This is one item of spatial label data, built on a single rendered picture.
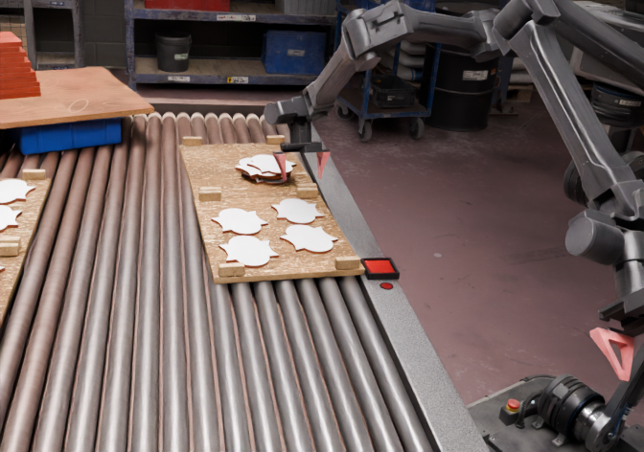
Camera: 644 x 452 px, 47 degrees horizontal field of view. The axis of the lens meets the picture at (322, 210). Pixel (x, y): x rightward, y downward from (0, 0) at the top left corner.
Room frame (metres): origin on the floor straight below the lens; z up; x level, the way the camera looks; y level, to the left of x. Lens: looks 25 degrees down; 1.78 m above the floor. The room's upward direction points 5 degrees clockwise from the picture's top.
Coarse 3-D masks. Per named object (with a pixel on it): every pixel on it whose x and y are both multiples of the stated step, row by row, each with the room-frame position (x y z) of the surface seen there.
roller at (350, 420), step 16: (256, 128) 2.43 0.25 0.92; (304, 288) 1.41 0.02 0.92; (304, 304) 1.36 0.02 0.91; (320, 304) 1.35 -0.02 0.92; (320, 320) 1.28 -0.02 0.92; (320, 336) 1.23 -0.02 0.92; (320, 352) 1.18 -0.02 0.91; (336, 352) 1.18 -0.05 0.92; (336, 368) 1.13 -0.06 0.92; (336, 384) 1.08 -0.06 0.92; (336, 400) 1.04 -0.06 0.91; (352, 400) 1.04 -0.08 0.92; (336, 416) 1.02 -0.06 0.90; (352, 416) 1.00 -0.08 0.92; (352, 432) 0.96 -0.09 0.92; (352, 448) 0.93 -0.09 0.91; (368, 448) 0.92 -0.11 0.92
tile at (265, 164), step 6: (258, 156) 2.02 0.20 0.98; (264, 156) 2.03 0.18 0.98; (270, 156) 2.03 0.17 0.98; (252, 162) 1.97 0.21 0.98; (258, 162) 1.98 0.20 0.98; (264, 162) 1.98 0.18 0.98; (270, 162) 1.98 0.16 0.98; (276, 162) 1.99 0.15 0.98; (288, 162) 2.00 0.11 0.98; (258, 168) 1.94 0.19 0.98; (264, 168) 1.94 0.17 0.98; (270, 168) 1.94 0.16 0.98; (276, 168) 1.95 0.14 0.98; (288, 168) 1.95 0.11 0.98; (276, 174) 1.91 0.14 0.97
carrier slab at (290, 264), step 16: (208, 208) 1.73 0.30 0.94; (224, 208) 1.74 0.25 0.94; (240, 208) 1.75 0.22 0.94; (256, 208) 1.76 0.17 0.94; (320, 208) 1.79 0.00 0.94; (208, 224) 1.64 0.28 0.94; (272, 224) 1.67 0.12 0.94; (288, 224) 1.68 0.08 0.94; (320, 224) 1.69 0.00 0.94; (336, 224) 1.70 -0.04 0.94; (208, 240) 1.55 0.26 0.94; (224, 240) 1.56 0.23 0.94; (272, 240) 1.58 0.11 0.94; (208, 256) 1.48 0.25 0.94; (224, 256) 1.48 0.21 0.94; (288, 256) 1.51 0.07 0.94; (304, 256) 1.52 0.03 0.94; (320, 256) 1.53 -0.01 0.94; (336, 256) 1.53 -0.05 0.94; (352, 256) 1.54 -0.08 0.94; (256, 272) 1.42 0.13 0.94; (272, 272) 1.43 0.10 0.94; (288, 272) 1.44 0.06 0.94; (304, 272) 1.44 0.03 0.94; (320, 272) 1.45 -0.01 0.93; (336, 272) 1.47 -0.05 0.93; (352, 272) 1.48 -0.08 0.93
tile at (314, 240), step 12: (288, 228) 1.64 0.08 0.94; (300, 228) 1.65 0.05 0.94; (312, 228) 1.65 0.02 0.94; (288, 240) 1.58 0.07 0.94; (300, 240) 1.58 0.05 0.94; (312, 240) 1.58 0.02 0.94; (324, 240) 1.59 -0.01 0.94; (336, 240) 1.61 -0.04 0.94; (312, 252) 1.54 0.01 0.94; (324, 252) 1.54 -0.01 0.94
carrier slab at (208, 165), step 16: (224, 144) 2.21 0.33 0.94; (240, 144) 2.22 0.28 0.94; (256, 144) 2.23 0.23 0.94; (192, 160) 2.05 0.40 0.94; (208, 160) 2.06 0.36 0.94; (224, 160) 2.07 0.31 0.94; (240, 160) 2.08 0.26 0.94; (288, 160) 2.12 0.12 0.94; (192, 176) 1.92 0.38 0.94; (208, 176) 1.93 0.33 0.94; (224, 176) 1.95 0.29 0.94; (240, 176) 1.96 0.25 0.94; (288, 176) 1.99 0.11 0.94; (304, 176) 2.00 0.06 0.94; (224, 192) 1.83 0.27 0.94; (240, 192) 1.84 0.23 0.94; (256, 192) 1.85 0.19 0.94; (272, 192) 1.86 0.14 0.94; (288, 192) 1.87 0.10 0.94
